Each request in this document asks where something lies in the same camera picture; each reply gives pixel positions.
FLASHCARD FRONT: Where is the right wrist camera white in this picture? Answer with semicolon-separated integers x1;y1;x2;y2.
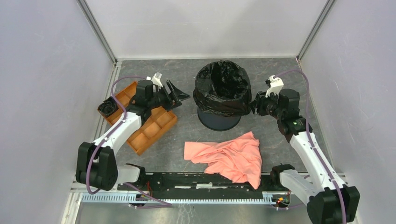
265;75;284;98

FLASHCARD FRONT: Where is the aluminium slotted rail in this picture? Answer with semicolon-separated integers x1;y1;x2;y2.
81;192;275;205

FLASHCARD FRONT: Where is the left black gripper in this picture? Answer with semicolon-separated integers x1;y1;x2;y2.
148;80;191;112

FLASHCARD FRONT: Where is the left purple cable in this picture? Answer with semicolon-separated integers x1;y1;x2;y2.
85;76;172;209

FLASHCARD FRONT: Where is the rolled black trash bag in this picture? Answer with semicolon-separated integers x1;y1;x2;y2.
97;96;118;118

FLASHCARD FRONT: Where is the black trash bag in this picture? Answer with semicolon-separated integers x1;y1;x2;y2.
97;96;118;118
193;60;252;117

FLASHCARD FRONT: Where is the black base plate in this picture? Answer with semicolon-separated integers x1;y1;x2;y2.
133;172;288;199

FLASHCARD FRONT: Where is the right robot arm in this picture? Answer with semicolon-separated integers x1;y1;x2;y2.
252;89;360;224

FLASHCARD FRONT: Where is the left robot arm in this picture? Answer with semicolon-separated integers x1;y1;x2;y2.
76;78;190;195

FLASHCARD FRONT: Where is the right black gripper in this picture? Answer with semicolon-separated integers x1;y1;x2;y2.
247;89;284;120

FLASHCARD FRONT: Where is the pink cloth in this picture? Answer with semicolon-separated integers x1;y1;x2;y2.
184;132;262;190

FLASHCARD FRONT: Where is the dark blue trash bin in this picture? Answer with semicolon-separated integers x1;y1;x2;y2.
197;108;241;131

